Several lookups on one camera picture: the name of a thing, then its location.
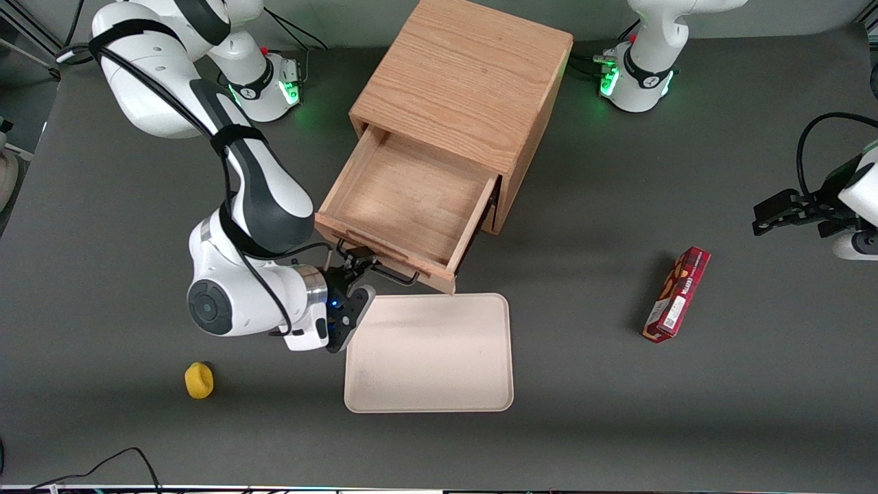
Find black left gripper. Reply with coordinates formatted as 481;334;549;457
752;185;859;238

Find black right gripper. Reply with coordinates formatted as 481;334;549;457
320;248;378;331

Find black metal drawer handle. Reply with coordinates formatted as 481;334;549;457
335;239;421;286

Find wooden drawer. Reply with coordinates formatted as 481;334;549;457
314;123;501;295

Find wooden drawer cabinet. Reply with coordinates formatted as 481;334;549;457
348;0;574;236

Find beige rectangular tray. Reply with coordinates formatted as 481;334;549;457
344;293;514;414

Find red snack box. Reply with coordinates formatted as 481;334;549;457
642;246;711;344

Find yellow rounded toy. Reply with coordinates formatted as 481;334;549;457
184;362;215;400

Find beige round object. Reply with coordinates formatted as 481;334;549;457
0;148;21;212

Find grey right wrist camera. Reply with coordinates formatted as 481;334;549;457
328;284;377;355

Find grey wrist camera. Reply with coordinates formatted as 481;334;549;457
832;230;878;261
328;284;377;355

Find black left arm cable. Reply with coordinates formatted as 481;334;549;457
796;112;878;201

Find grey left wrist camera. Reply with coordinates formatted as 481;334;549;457
832;230;878;261

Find black left base cables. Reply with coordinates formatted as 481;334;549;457
568;19;642;78

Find black base cables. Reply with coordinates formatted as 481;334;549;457
568;19;642;78
262;7;329;86

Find black right base cables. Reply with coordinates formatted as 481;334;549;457
262;7;329;86

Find black cable on table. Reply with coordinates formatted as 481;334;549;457
27;447;163;494

